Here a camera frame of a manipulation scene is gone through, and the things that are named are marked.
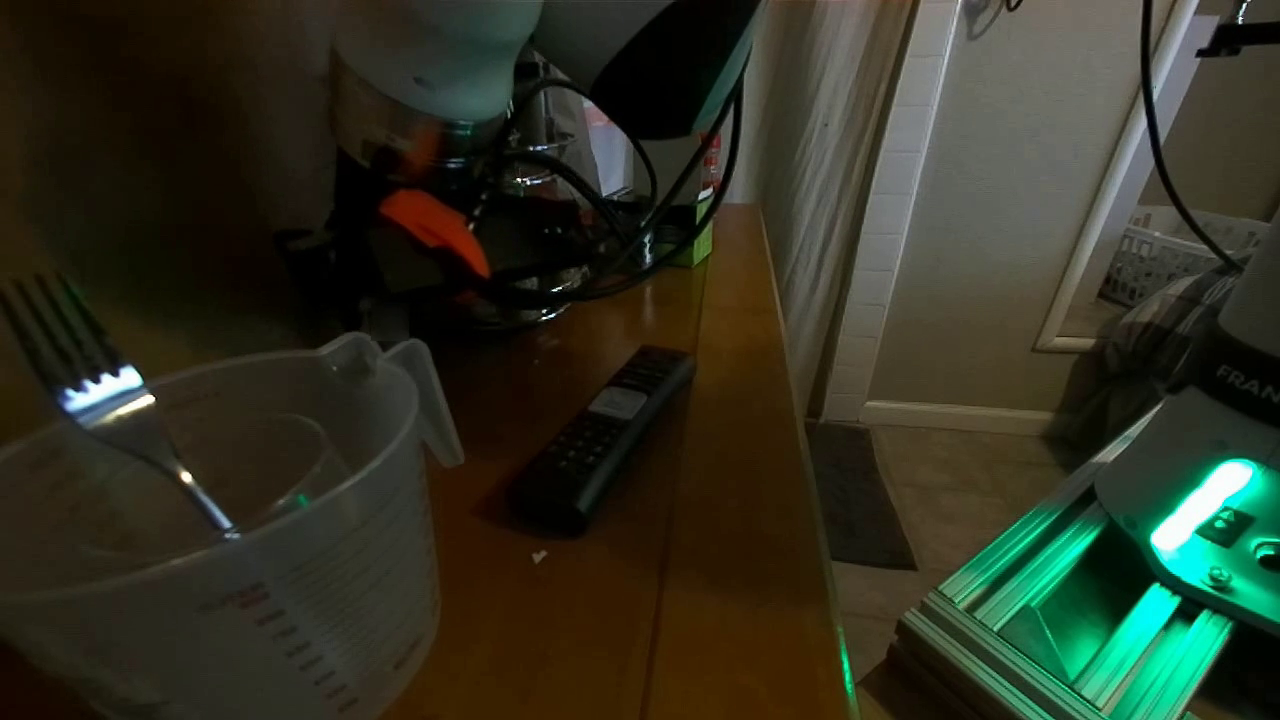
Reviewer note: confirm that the black remote control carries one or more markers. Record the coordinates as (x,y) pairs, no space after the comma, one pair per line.
(601,441)

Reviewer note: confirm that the wooden back board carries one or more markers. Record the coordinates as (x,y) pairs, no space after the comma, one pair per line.
(133,134)

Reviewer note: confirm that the white baseboard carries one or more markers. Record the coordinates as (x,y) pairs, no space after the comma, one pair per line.
(961,415)

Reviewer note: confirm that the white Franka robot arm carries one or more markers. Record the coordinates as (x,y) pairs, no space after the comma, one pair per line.
(426,54)

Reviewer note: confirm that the dark floor mat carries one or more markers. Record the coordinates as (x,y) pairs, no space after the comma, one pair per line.
(862,500)

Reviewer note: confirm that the wooden dresser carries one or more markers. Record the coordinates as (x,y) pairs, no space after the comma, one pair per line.
(721,535)

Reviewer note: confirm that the white door frame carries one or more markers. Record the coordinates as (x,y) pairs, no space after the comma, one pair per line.
(901,203)

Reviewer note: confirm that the metal fork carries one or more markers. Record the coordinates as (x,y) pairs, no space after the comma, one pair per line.
(104,394)

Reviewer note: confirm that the green cardboard box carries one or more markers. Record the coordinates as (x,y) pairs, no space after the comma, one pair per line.
(694,232)

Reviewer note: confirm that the white window frame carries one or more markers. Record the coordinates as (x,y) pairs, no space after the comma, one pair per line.
(1112,203)

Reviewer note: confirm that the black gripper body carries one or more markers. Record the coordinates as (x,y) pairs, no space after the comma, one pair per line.
(365,227)

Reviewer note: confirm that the aluminium extrusion robot base frame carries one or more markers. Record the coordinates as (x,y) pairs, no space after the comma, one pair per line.
(1014,600)

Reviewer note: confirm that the clear plastic measuring cup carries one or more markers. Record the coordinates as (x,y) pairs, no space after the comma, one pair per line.
(334,572)

